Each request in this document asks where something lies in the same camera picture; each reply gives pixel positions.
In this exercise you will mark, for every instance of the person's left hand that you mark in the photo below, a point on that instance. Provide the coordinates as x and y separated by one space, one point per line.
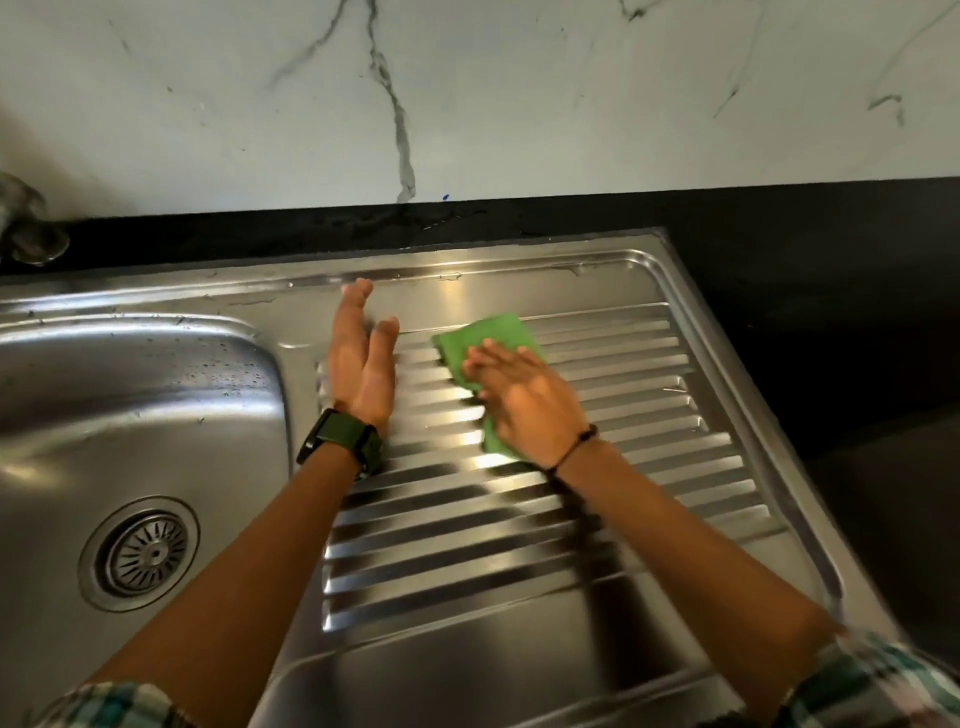
360 375

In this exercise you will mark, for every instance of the person's right hand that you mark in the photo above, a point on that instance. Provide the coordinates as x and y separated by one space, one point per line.
532 412

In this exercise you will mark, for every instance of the green cleaning cloth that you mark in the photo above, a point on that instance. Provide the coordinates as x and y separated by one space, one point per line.
487 334

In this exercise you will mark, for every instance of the metal sink strainer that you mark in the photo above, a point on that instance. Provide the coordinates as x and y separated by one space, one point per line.
146 553

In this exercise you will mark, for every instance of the person's left forearm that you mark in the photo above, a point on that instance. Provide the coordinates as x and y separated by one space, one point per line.
225 600

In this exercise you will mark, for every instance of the person's right forearm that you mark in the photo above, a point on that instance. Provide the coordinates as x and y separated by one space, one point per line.
697 585

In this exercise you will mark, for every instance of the stainless steel sink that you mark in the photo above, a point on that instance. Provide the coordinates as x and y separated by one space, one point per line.
487 660

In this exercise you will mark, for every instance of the metal sink drain flange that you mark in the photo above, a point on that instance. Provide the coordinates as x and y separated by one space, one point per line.
88 562

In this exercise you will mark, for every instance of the chrome faucet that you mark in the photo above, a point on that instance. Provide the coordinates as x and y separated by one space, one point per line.
30 232

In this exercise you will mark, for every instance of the plaid shirt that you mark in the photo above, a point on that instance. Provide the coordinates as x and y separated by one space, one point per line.
862 682

